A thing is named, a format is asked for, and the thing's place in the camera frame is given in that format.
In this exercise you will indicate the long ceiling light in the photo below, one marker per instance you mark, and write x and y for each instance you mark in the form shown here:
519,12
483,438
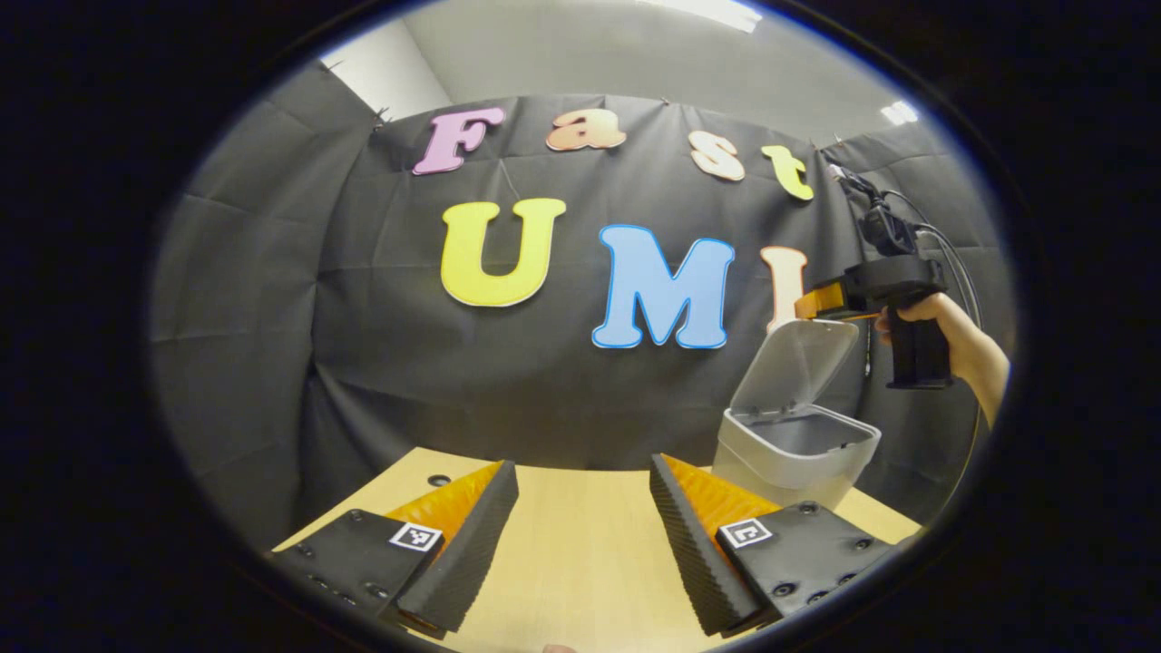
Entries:
717,11

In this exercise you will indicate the wooden desktop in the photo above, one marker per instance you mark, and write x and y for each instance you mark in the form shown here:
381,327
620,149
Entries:
580,562

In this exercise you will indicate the white desktop garbage bin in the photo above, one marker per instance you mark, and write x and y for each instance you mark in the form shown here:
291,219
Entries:
798,453

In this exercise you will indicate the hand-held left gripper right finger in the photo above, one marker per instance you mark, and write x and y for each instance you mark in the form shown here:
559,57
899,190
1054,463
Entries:
694,553

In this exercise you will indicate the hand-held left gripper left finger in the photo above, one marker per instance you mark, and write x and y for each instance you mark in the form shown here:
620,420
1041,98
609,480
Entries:
472,544

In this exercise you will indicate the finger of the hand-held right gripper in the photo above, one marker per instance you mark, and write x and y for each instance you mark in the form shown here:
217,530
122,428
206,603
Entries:
821,299

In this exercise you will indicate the small ceiling light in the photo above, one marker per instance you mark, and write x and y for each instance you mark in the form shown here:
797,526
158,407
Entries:
899,112

